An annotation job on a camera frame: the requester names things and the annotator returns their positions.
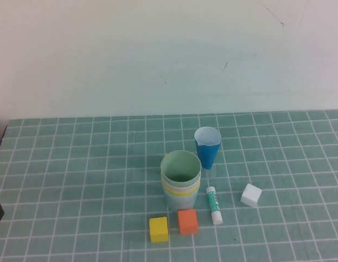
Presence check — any green white glue stick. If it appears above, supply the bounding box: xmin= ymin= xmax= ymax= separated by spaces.
xmin=206 ymin=186 xmax=223 ymax=225

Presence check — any light blue plastic cup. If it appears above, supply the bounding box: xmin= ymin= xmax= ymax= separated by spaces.
xmin=163 ymin=188 xmax=199 ymax=212

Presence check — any pink plastic cup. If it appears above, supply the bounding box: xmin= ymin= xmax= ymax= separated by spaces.
xmin=161 ymin=174 xmax=201 ymax=193

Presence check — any orange wooden cube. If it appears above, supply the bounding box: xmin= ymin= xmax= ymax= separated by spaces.
xmin=177 ymin=209 xmax=199 ymax=236

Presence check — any green plastic cup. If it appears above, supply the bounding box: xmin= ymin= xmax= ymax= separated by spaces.
xmin=160 ymin=150 xmax=202 ymax=189

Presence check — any yellow plastic cup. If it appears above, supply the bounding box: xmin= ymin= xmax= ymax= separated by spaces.
xmin=161 ymin=181 xmax=200 ymax=198

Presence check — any green grid table mat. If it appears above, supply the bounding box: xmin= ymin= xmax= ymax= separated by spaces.
xmin=0 ymin=109 xmax=338 ymax=262

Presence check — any blue paper cone cup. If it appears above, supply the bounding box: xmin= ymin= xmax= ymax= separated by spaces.
xmin=194 ymin=126 xmax=222 ymax=177

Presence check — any white cube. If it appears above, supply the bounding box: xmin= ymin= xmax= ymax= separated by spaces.
xmin=240 ymin=183 xmax=262 ymax=208

